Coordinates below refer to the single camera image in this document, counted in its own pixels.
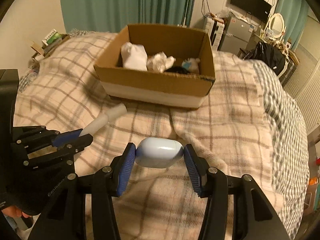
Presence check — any white plush toy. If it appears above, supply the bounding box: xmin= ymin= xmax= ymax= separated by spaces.
xmin=182 ymin=58 xmax=200 ymax=74

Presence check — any person left hand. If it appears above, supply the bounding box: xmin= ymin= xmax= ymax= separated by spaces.
xmin=2 ymin=206 xmax=31 ymax=218

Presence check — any bedside box with books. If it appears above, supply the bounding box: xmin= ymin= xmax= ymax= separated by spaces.
xmin=30 ymin=29 xmax=70 ymax=62

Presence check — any green curtain right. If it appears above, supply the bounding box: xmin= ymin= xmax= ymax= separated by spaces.
xmin=275 ymin=0 xmax=309 ymax=50

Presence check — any black sock bundle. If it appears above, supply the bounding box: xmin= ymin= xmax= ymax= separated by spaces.
xmin=165 ymin=66 xmax=190 ymax=75

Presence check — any white suitcase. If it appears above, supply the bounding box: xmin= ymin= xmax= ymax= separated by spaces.
xmin=203 ymin=16 xmax=225 ymax=51

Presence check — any white oval vanity mirror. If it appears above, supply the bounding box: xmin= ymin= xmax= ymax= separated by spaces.
xmin=264 ymin=13 xmax=286 ymax=40

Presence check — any grey checked duvet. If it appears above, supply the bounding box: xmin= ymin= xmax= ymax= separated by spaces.
xmin=251 ymin=60 xmax=310 ymax=239

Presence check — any brown cardboard box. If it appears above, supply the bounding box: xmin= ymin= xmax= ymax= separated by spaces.
xmin=93 ymin=23 xmax=217 ymax=110

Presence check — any light blue earbud case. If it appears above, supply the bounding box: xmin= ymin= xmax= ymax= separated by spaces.
xmin=135 ymin=138 xmax=183 ymax=169

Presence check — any black wall television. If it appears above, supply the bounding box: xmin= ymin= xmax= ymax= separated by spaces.
xmin=230 ymin=0 xmax=272 ymax=23

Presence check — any white sock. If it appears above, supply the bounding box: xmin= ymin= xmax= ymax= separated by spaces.
xmin=120 ymin=42 xmax=148 ymax=72

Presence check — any silver mini fridge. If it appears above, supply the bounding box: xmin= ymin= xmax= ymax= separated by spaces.
xmin=218 ymin=16 xmax=252 ymax=55

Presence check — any green curtain left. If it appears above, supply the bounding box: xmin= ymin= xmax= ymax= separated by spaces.
xmin=60 ymin=0 xmax=195 ymax=33

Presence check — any white lace cloth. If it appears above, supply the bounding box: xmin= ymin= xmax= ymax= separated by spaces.
xmin=146 ymin=51 xmax=176 ymax=73

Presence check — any white tube bottle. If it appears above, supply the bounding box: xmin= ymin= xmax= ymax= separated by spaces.
xmin=79 ymin=103 xmax=127 ymax=137

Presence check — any green curtain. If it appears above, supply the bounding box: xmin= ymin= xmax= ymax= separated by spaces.
xmin=60 ymin=0 xmax=195 ymax=33
xmin=275 ymin=0 xmax=309 ymax=50

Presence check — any checked pillow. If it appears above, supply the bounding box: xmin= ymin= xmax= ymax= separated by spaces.
xmin=68 ymin=28 xmax=93 ymax=37

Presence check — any black jacket on chair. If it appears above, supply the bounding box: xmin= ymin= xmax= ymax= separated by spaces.
xmin=244 ymin=42 xmax=286 ymax=75

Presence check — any white louvered wardrobe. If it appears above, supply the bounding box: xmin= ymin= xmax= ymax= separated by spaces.
xmin=284 ymin=16 xmax=319 ymax=132

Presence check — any plaid beige blanket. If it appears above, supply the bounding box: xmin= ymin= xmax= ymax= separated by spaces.
xmin=14 ymin=33 xmax=284 ymax=239

